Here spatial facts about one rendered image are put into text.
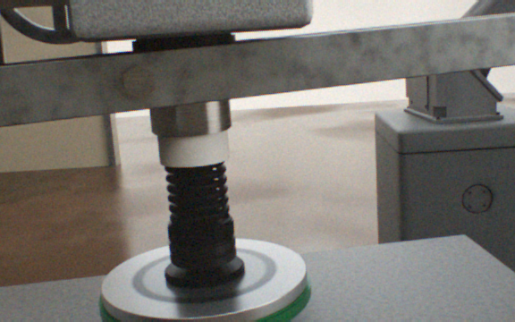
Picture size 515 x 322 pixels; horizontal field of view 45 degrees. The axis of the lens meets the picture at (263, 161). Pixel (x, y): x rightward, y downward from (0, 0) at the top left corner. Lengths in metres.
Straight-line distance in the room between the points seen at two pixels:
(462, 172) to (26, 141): 4.89
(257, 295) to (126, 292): 0.13
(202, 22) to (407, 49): 0.21
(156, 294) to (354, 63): 0.29
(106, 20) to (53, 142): 5.50
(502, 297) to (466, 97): 1.04
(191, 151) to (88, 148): 5.31
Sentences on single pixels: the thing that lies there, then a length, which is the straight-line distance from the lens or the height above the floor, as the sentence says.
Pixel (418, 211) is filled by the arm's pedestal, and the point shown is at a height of 0.63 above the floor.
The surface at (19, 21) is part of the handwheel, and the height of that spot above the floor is 1.15.
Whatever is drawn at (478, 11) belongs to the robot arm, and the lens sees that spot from 1.81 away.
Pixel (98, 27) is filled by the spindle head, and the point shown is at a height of 1.13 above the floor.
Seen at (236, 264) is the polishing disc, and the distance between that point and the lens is 0.65.
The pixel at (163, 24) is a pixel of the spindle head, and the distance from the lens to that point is 0.50.
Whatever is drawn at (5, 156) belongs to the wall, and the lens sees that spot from 6.18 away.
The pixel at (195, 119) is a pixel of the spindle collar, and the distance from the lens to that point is 0.58.
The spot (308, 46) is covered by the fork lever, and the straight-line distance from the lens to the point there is 0.58.
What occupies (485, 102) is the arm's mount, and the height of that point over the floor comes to 0.90.
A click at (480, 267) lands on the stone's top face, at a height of 0.82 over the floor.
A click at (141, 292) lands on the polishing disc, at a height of 0.88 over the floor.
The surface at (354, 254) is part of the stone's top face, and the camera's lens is 0.85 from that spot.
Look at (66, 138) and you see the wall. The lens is 5.94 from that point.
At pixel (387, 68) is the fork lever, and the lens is 0.61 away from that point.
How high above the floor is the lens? 1.12
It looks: 12 degrees down
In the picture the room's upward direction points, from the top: 4 degrees counter-clockwise
